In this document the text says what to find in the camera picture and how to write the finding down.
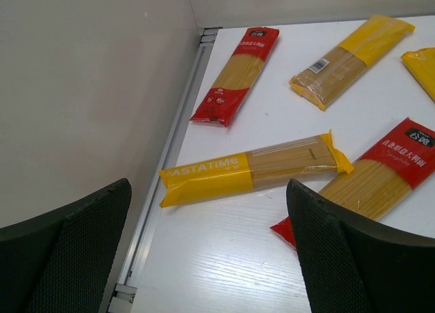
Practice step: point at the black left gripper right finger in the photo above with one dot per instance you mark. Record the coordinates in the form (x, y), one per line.
(350, 263)

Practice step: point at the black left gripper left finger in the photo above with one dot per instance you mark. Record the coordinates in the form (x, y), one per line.
(60, 261)

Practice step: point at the yellow Pastatime bag left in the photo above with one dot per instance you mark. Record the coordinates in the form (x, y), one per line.
(261, 168)

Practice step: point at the red spaghetti bag centre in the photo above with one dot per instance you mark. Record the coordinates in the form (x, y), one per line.
(386, 173)

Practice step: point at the red spaghetti bag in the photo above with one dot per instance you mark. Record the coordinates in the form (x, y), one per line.
(386, 173)
(229, 90)

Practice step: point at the yellow spaghetti bag with barcode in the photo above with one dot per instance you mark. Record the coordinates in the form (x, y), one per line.
(327, 78)

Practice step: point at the yellow spaghetti bag centre upright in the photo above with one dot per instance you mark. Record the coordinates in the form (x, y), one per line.
(420, 64)

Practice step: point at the red spaghetti bag far left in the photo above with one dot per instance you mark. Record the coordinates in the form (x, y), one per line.
(229, 90)

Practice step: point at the aluminium table edge rail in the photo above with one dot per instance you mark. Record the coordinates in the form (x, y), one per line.
(123, 294)

